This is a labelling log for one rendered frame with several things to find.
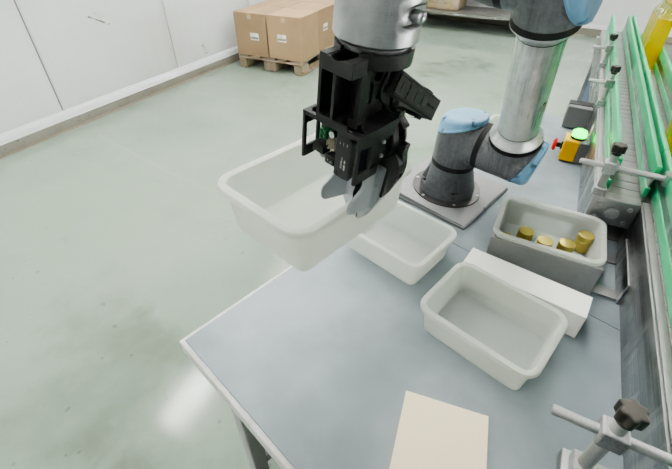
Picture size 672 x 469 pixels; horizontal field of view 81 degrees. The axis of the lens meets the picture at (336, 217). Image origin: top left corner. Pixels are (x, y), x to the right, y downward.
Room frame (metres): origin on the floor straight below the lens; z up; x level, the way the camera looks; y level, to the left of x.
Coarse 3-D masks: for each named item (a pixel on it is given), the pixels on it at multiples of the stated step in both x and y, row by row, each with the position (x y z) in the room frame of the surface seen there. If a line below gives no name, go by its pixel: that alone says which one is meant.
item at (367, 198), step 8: (384, 168) 0.36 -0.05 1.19; (376, 176) 0.37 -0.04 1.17; (384, 176) 0.36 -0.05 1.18; (368, 184) 0.36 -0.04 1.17; (376, 184) 0.37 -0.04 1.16; (360, 192) 0.35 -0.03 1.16; (368, 192) 0.36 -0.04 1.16; (376, 192) 0.37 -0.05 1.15; (352, 200) 0.34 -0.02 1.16; (360, 200) 0.35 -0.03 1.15; (368, 200) 0.37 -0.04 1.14; (376, 200) 0.37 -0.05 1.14; (352, 208) 0.34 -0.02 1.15; (360, 208) 0.36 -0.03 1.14; (368, 208) 0.38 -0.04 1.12; (360, 216) 0.38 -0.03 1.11
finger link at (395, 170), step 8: (400, 144) 0.36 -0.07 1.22; (408, 144) 0.36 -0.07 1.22; (400, 152) 0.36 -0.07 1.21; (384, 160) 0.37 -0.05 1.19; (392, 160) 0.36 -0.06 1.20; (400, 160) 0.36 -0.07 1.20; (392, 168) 0.36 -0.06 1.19; (400, 168) 0.36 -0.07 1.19; (392, 176) 0.36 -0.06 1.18; (400, 176) 0.36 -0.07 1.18; (384, 184) 0.36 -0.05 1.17; (392, 184) 0.36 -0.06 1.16; (384, 192) 0.37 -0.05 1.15
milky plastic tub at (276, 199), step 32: (256, 160) 0.48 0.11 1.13; (288, 160) 0.51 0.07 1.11; (320, 160) 0.55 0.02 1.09; (224, 192) 0.40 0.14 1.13; (256, 192) 0.46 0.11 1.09; (288, 192) 0.50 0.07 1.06; (320, 192) 0.51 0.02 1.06; (256, 224) 0.38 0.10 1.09; (288, 224) 0.43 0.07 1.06; (320, 224) 0.34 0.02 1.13; (352, 224) 0.39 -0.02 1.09; (288, 256) 0.35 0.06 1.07; (320, 256) 0.35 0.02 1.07
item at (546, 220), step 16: (512, 208) 0.79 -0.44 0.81; (528, 208) 0.78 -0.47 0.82; (544, 208) 0.76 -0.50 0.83; (560, 208) 0.75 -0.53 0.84; (496, 224) 0.69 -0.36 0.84; (512, 224) 0.78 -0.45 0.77; (528, 224) 0.77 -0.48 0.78; (544, 224) 0.76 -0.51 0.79; (560, 224) 0.74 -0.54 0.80; (576, 224) 0.73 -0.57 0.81; (592, 224) 0.71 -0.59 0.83; (512, 240) 0.65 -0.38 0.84; (576, 256) 0.59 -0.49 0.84; (592, 256) 0.63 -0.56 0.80
